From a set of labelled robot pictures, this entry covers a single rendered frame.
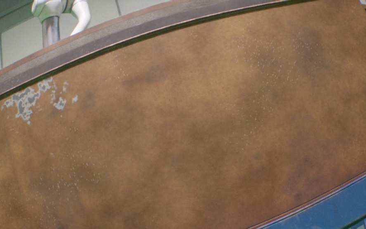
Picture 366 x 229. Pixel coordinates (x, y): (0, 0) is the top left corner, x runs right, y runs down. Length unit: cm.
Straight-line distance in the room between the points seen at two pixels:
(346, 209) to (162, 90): 61
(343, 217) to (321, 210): 7
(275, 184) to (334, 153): 19
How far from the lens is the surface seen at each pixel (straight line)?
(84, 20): 264
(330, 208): 118
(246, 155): 138
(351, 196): 120
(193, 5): 163
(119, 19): 164
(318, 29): 155
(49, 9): 273
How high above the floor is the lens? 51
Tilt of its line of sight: 20 degrees up
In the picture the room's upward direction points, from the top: 19 degrees counter-clockwise
